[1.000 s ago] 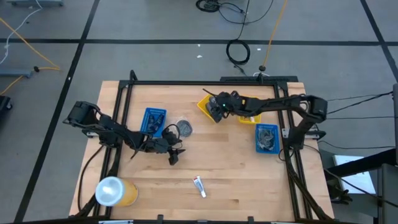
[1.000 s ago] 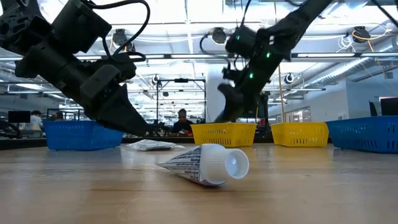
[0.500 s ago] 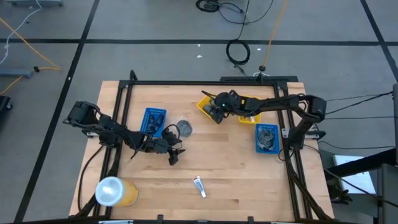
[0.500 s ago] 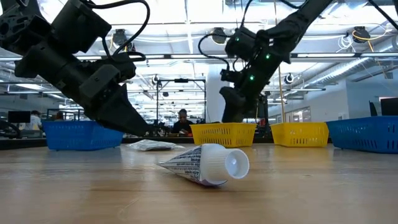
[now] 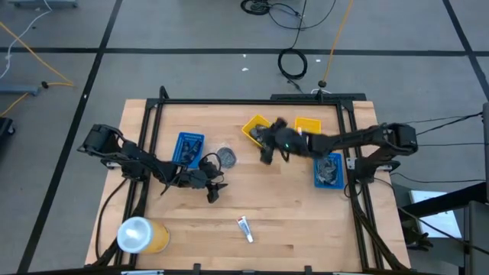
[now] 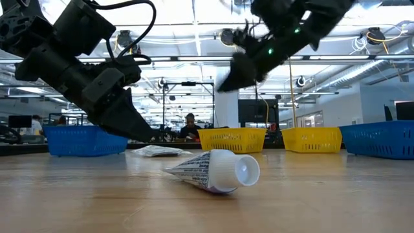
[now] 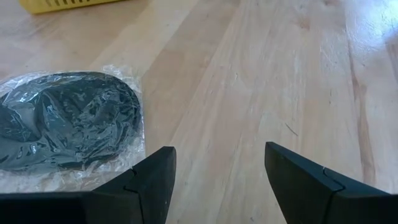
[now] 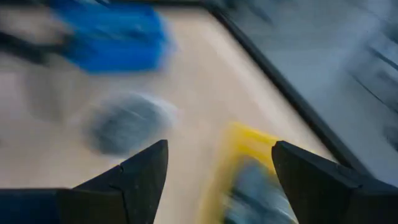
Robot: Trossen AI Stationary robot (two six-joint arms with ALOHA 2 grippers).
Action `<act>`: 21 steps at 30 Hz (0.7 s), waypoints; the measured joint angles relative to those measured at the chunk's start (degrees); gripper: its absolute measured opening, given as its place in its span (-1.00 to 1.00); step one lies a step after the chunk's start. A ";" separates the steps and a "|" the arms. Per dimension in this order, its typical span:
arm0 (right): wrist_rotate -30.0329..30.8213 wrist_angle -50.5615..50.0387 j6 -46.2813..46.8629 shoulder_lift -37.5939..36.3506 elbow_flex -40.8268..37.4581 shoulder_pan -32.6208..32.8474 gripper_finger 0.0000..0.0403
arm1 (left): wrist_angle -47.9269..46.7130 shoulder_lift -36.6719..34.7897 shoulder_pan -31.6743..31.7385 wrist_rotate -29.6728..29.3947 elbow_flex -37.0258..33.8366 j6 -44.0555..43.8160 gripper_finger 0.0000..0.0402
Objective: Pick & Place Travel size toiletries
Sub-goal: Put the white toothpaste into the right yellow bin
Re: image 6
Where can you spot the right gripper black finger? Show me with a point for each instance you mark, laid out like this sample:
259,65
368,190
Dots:
244,63
237,81

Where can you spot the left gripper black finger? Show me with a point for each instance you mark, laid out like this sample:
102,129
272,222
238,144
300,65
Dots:
132,123
108,118

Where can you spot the grey round pouch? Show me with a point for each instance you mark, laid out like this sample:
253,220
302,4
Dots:
158,150

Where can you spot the small white toothpaste tube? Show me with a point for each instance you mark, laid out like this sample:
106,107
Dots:
213,171

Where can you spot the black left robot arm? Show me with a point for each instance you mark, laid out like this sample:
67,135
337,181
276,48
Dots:
26,29

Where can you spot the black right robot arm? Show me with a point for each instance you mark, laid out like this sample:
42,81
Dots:
323,13

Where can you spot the large black screen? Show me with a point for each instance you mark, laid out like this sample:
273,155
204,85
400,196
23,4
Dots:
255,111

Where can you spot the blue plastic basket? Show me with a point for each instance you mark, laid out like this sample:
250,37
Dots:
378,139
81,140

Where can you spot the person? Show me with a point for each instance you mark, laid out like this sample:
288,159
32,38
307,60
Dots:
190,129
61,120
35,126

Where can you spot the yellow plastic basket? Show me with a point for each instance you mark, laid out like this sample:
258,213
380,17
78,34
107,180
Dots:
233,139
312,139

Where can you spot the black computer monitor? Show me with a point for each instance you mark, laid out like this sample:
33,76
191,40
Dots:
20,121
405,111

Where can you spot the black background rig frame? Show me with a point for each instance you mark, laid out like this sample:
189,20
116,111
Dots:
189,83

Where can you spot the black aluminium table frame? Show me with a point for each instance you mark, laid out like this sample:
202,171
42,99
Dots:
19,149

